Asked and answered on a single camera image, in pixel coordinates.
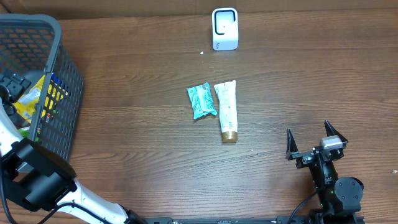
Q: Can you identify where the yellow snack packet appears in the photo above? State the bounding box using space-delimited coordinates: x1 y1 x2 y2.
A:
14 74 68 124

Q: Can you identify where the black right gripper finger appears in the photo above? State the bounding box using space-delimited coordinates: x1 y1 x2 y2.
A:
285 128 299 161
324 120 348 146

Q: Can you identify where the white barcode scanner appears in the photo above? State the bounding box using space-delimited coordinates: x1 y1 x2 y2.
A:
211 7 239 51

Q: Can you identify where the teal tissue packet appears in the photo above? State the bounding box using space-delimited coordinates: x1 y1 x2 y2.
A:
187 82 217 119

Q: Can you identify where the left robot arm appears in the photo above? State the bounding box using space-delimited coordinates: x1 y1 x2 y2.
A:
1 72 144 223

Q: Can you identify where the green snack packet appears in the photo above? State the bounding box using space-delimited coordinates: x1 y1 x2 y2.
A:
18 126 41 142

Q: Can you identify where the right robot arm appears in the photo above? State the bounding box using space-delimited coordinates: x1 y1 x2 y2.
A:
285 120 364 217

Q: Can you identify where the white tube gold cap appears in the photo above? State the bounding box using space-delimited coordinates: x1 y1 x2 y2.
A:
214 80 238 143

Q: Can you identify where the grey plastic mesh basket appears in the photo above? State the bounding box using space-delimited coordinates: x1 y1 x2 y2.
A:
1 14 85 160

